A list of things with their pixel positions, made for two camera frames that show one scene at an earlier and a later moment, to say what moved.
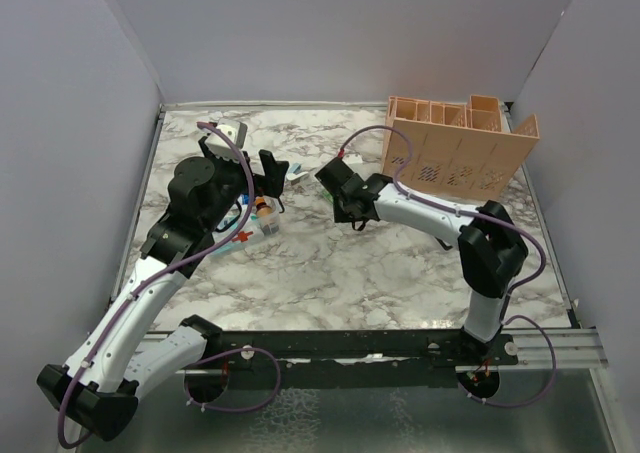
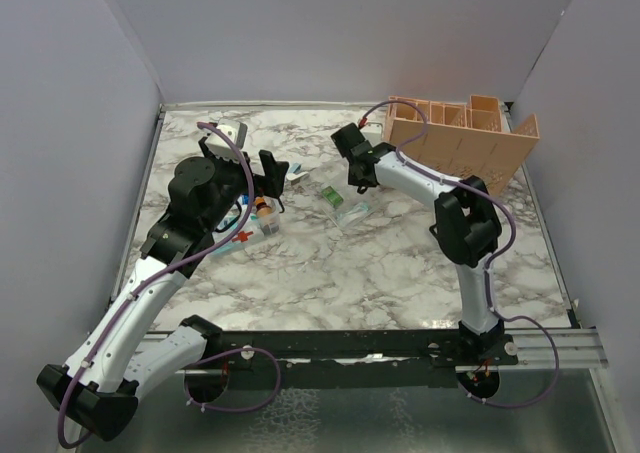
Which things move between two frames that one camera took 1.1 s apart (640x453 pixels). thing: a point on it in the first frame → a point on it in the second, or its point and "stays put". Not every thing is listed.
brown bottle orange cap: (263, 209) stays put
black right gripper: (341, 217) → (358, 184)
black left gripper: (274, 173) stays put
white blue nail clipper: (295, 171) stays put
